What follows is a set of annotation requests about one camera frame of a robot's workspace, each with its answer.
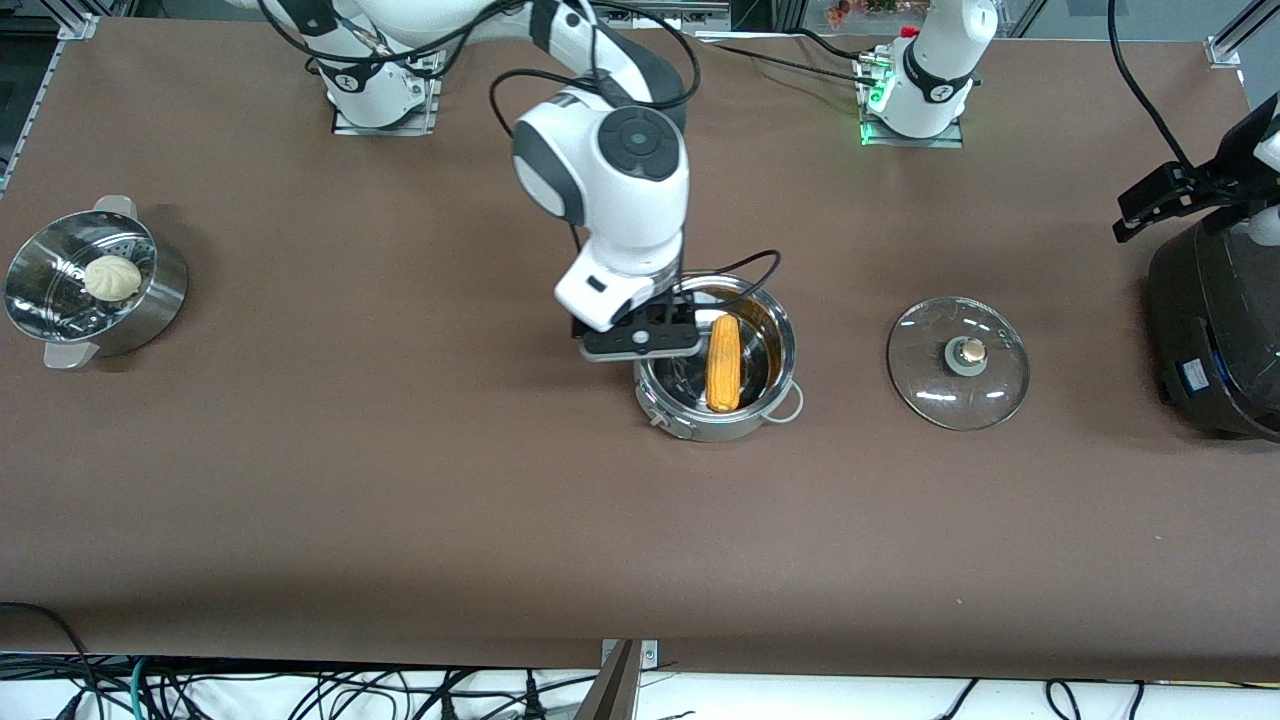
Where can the yellow corn cob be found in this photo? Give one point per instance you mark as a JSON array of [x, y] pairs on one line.
[[723, 365]]

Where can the brown table cover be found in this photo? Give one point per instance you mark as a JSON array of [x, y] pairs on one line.
[[600, 550]]

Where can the black rice cooker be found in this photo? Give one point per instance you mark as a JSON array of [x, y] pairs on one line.
[[1220, 330]]

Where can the small metal bracket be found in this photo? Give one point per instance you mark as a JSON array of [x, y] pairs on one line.
[[650, 655]]

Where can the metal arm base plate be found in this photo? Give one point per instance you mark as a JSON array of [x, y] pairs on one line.
[[910, 142], [385, 128]]

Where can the steel steamer pot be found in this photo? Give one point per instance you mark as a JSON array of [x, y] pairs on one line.
[[150, 300]]

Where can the white steamed bun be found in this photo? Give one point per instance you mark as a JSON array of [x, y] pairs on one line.
[[112, 278]]

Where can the glass pot lid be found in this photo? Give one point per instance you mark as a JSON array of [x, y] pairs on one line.
[[930, 380]]

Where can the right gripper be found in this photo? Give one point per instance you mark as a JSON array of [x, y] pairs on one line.
[[683, 307]]

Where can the grey control box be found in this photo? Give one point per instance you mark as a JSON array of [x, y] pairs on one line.
[[700, 15]]

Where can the aluminium frame profile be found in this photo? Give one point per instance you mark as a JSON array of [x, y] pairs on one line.
[[1235, 45], [40, 90], [612, 690]]

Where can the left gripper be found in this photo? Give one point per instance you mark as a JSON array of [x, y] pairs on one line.
[[1226, 170]]

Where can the steel cooking pot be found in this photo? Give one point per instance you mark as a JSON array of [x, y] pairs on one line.
[[720, 428]]

